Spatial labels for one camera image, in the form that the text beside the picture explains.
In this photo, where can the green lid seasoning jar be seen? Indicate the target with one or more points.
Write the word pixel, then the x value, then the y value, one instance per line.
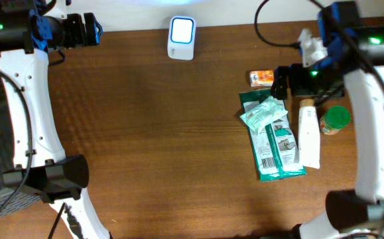
pixel 334 120

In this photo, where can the white tube with gold cap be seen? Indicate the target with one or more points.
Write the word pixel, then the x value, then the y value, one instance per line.
pixel 308 135

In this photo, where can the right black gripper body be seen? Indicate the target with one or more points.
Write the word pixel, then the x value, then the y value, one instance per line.
pixel 317 78

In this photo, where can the teal snack pouch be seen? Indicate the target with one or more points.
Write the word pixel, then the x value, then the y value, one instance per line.
pixel 263 114

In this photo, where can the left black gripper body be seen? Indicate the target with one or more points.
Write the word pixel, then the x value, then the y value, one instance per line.
pixel 77 33

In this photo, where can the green packaged item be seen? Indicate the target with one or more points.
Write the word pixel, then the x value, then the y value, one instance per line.
pixel 275 151

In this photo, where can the orange white small packet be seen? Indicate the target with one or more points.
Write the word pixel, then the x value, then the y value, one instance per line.
pixel 261 78

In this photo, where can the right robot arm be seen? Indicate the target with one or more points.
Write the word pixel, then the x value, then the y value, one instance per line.
pixel 356 52

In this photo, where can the white barcode scanner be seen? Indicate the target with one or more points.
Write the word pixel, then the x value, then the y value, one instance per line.
pixel 181 38

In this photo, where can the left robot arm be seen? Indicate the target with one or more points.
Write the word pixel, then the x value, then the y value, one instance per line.
pixel 29 32

